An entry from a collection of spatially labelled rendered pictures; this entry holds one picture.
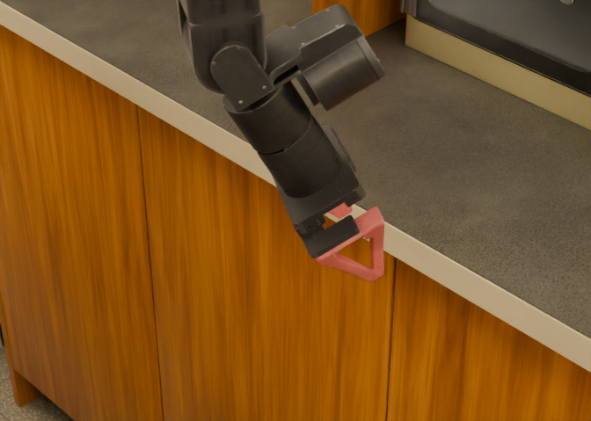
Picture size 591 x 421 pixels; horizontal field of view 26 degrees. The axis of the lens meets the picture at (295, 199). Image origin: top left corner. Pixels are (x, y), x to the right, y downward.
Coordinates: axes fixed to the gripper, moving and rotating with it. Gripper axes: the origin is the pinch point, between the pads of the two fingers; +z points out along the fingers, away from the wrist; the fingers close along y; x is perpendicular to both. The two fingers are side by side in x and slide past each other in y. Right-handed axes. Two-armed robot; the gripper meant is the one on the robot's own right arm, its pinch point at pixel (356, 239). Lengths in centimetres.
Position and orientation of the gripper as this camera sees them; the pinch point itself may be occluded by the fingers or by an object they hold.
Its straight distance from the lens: 115.6
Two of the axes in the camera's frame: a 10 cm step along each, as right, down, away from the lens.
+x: -8.5, 5.2, 0.9
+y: -2.5, -5.6, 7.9
